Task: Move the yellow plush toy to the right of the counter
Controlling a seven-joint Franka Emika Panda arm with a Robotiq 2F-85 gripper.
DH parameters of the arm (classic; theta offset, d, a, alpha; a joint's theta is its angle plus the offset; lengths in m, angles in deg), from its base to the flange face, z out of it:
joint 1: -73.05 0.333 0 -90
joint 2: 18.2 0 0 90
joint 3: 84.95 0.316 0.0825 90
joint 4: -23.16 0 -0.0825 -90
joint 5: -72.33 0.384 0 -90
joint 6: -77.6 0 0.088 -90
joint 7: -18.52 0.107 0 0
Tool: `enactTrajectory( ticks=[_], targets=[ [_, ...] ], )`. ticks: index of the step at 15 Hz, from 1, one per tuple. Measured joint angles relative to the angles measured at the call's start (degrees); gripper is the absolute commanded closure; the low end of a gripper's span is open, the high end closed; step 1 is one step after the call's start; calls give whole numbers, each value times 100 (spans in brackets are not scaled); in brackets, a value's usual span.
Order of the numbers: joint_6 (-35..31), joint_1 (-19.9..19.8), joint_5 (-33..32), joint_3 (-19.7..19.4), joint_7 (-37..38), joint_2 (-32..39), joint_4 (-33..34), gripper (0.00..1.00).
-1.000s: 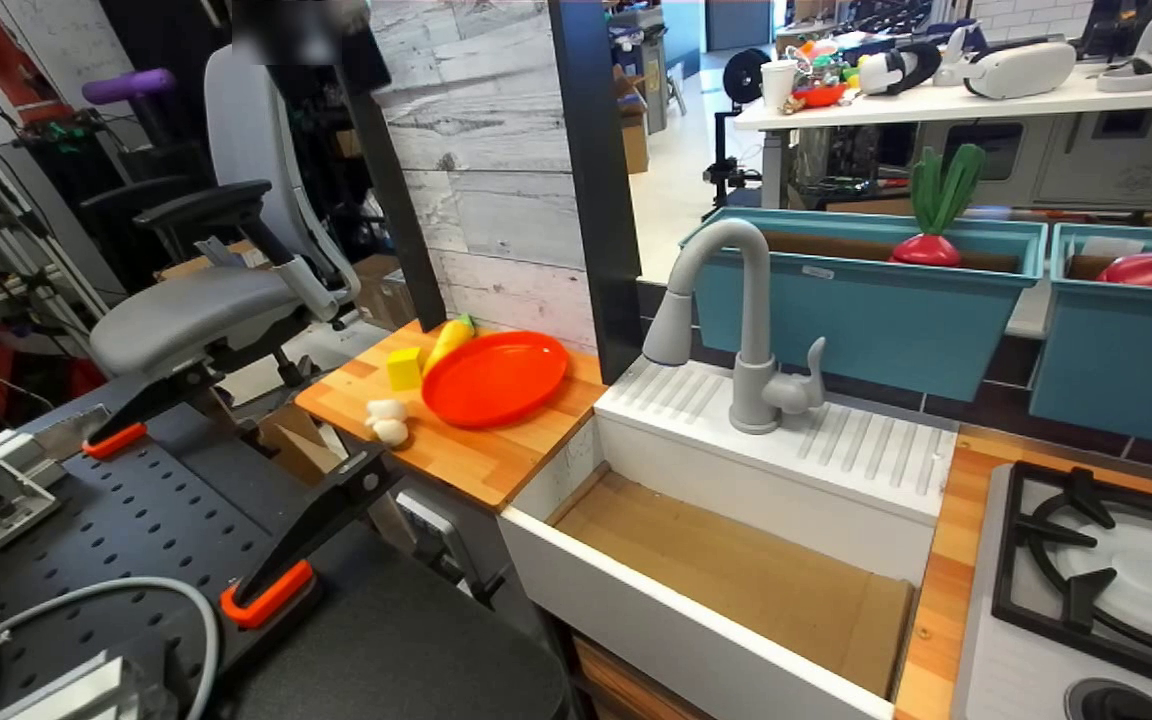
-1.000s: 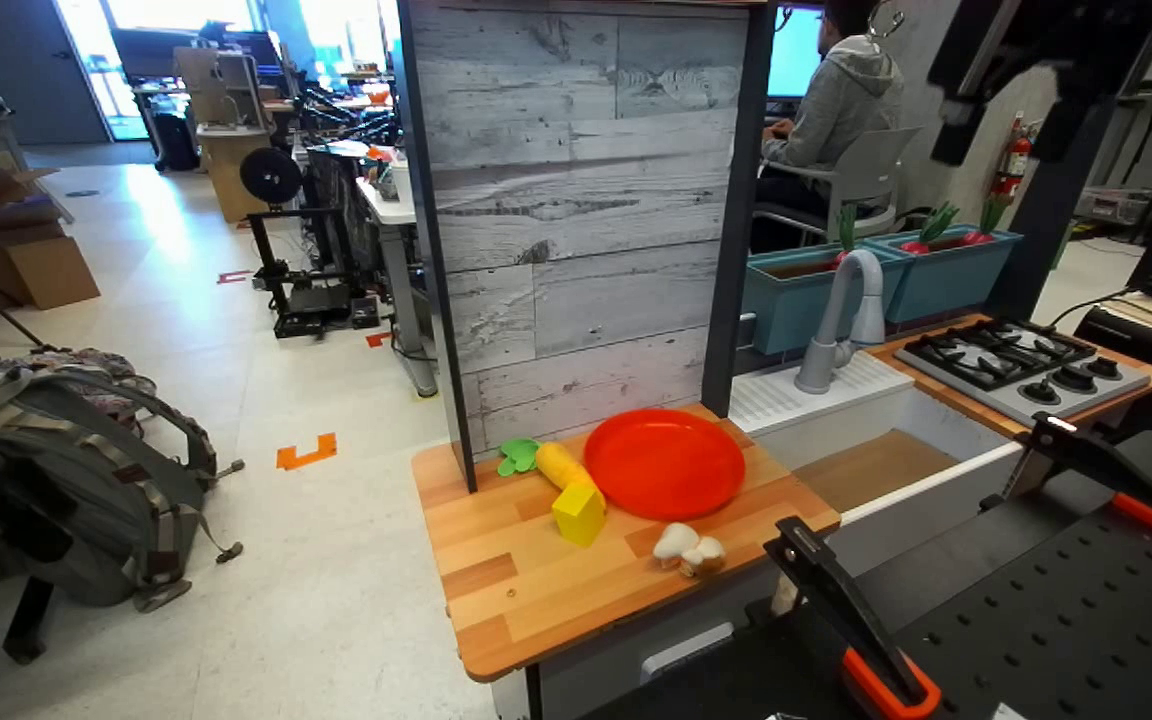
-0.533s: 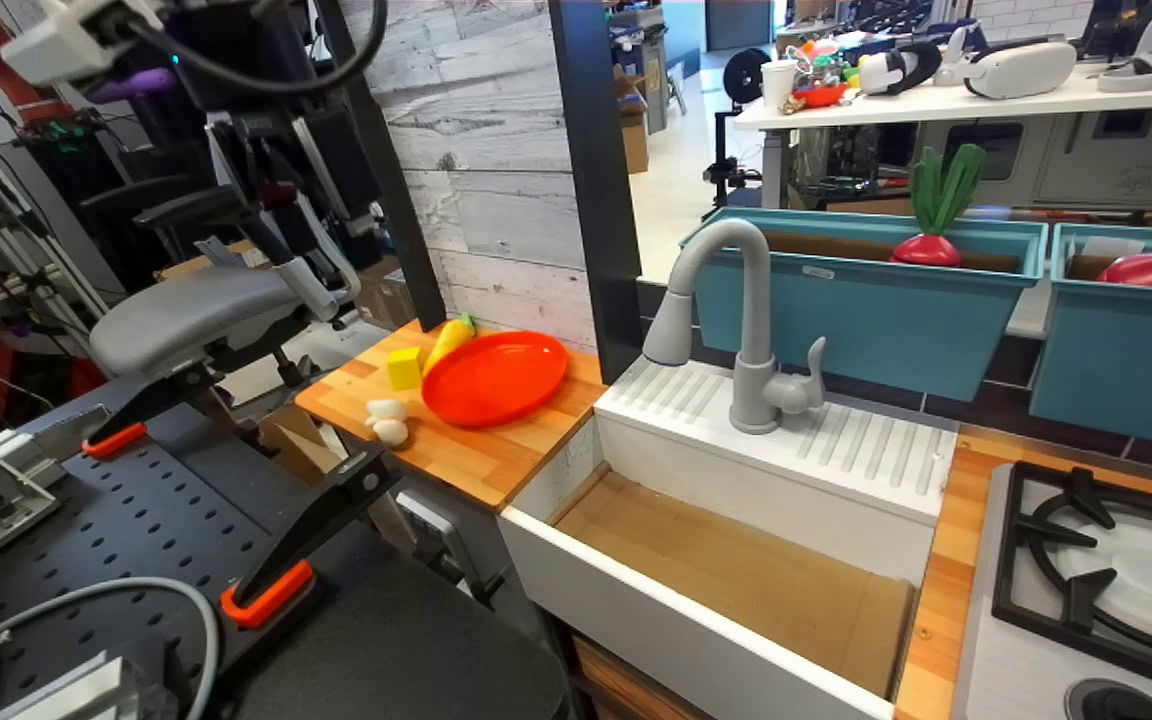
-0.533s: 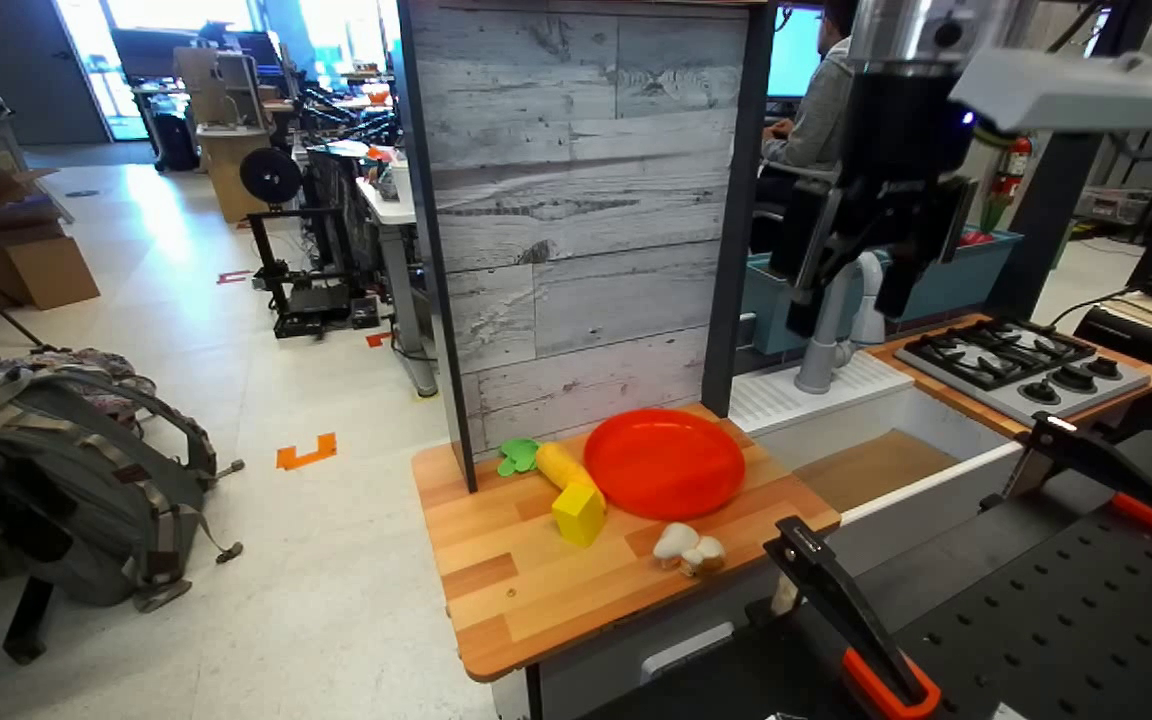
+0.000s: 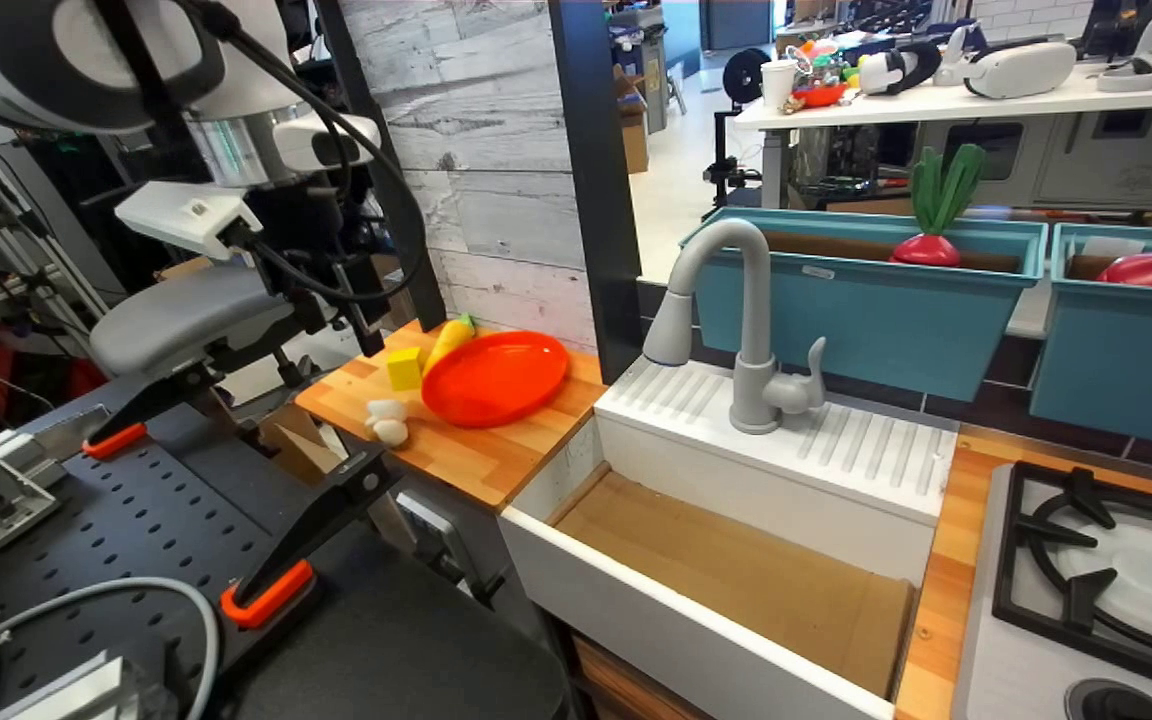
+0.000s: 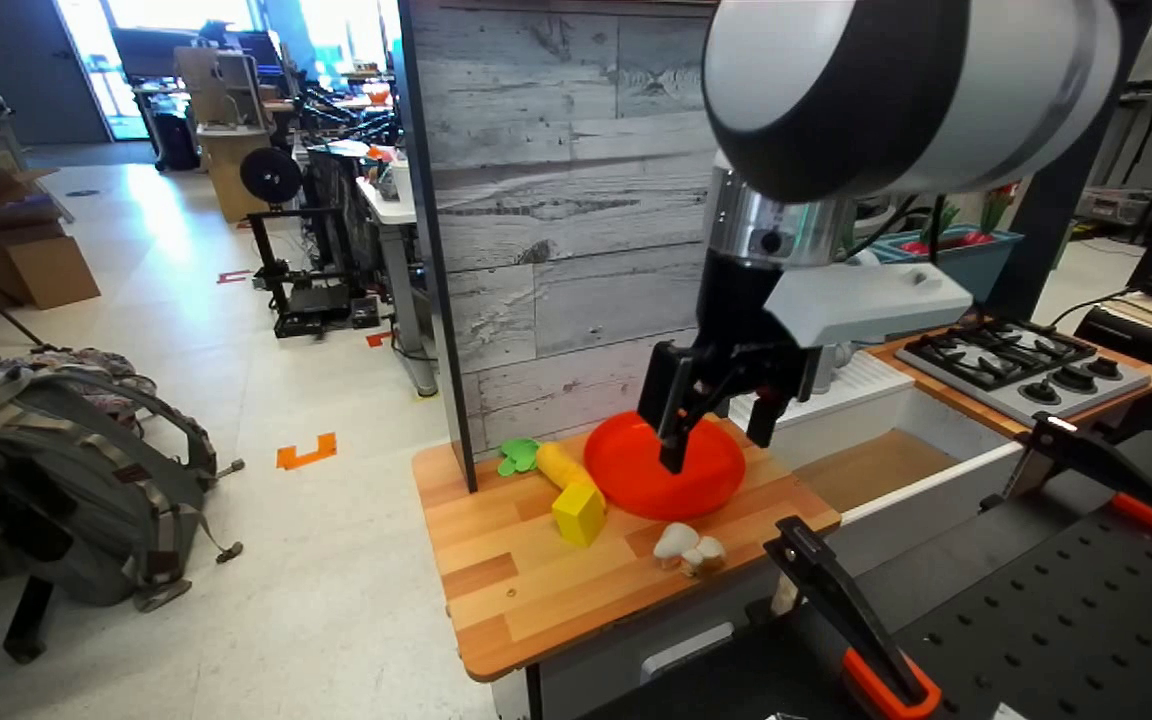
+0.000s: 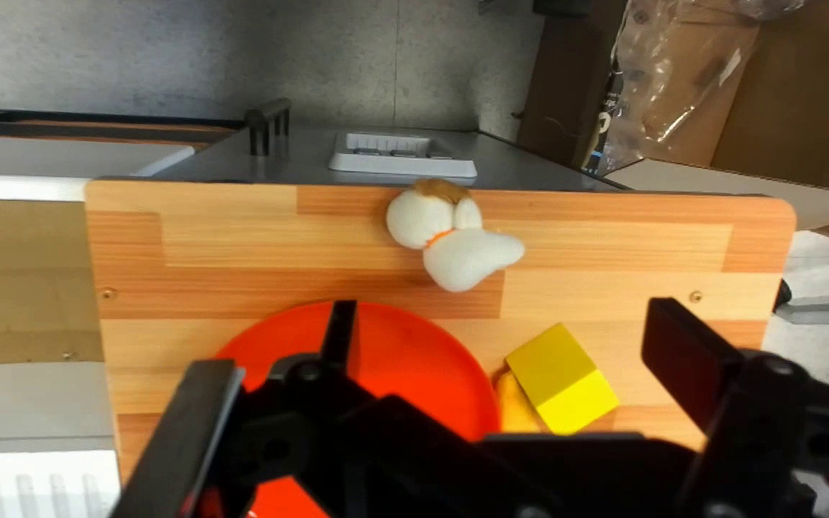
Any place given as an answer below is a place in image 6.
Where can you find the grey wood backsplash panel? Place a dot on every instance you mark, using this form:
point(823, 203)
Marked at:
point(562, 203)

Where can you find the grey backpack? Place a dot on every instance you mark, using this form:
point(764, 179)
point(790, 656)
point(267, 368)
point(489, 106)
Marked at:
point(70, 480)

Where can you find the grey counter cabinet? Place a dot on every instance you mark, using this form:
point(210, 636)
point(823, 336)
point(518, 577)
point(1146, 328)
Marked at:
point(602, 666)

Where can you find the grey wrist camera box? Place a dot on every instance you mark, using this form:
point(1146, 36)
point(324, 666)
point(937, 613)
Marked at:
point(868, 303)

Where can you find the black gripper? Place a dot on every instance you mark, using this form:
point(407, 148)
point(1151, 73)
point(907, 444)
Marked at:
point(741, 323)

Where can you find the beige cabinet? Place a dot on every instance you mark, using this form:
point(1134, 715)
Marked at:
point(222, 106)

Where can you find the black perforated table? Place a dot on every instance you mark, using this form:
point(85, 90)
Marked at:
point(1068, 625)

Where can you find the black diagonal beam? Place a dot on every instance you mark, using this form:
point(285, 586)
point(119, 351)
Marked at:
point(1040, 253)

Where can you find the white plush toy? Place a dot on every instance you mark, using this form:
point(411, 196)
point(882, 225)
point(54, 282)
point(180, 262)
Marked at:
point(679, 541)

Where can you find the grey workshop table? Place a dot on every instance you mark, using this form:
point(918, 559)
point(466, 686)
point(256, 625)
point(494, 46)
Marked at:
point(398, 241)

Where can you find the grey toy faucet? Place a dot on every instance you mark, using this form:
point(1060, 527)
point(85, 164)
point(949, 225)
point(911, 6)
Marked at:
point(834, 368)

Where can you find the black machine on stand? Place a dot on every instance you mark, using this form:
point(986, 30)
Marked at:
point(316, 293)

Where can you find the black frame post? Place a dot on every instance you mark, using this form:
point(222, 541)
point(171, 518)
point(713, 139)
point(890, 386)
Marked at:
point(436, 241)

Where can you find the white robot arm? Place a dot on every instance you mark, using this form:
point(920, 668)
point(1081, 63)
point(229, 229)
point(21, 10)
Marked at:
point(896, 83)

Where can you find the yellow plush toy green top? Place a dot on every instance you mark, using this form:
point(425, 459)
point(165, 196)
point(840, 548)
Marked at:
point(579, 509)

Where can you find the cardboard box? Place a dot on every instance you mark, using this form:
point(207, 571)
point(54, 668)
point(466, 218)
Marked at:
point(54, 275)

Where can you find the grey toy stove top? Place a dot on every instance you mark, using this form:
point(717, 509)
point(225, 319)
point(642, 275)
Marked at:
point(1001, 367)

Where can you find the wooden kitchen counter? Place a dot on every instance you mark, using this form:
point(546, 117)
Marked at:
point(521, 586)

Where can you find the wooden stove counter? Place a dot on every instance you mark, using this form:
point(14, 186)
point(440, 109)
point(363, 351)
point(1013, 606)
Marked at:
point(893, 351)

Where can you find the red plastic bowl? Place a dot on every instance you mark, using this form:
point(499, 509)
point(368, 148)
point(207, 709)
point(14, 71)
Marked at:
point(629, 473)

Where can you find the white toy sink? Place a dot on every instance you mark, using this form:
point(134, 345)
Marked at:
point(868, 400)

